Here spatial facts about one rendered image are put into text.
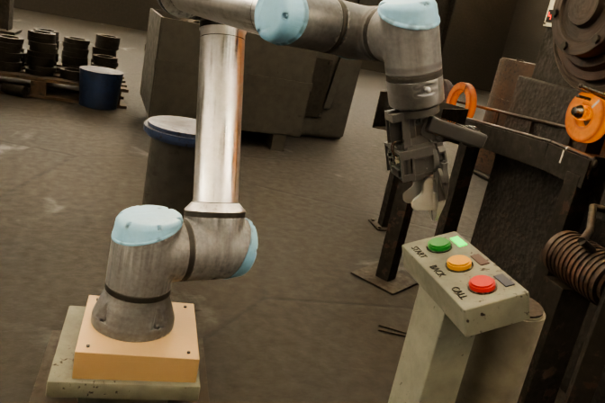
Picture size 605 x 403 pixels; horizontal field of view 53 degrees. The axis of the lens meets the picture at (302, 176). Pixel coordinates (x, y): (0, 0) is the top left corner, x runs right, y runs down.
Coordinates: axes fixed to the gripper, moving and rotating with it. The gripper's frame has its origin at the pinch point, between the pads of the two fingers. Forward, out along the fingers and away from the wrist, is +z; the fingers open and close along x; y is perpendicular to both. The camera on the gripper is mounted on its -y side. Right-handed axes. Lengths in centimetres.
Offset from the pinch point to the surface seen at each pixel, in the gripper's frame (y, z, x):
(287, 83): -36, 33, -296
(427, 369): 9.4, 21.6, 11.9
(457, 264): 1.0, 5.6, 8.6
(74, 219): 87, 38, -145
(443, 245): 0.1, 5.6, 1.6
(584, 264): -47, 35, -23
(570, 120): -75, 14, -65
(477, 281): 0.9, 5.7, 14.8
